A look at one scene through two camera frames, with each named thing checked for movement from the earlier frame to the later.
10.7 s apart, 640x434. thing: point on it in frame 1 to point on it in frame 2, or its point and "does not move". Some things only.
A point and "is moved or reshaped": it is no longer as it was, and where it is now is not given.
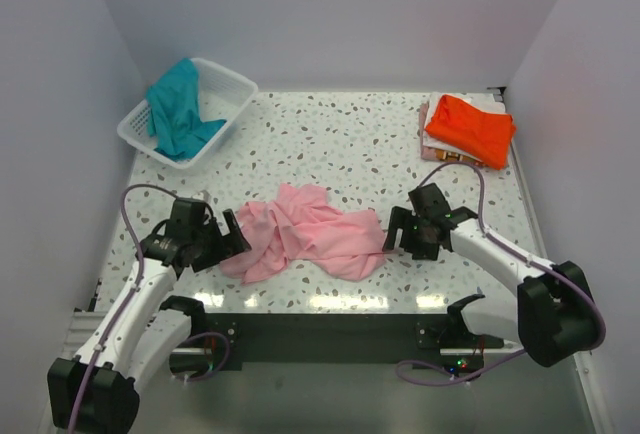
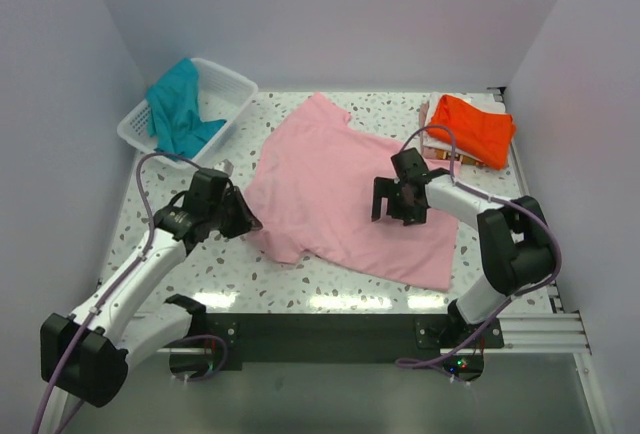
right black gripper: x=401 y=218 to x=385 y=187
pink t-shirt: x=300 y=225 is moved or reshaped
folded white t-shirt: x=483 y=102 does not move
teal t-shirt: x=174 y=115 does not move
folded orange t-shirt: x=483 y=134 does not move
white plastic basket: x=225 y=96 does not move
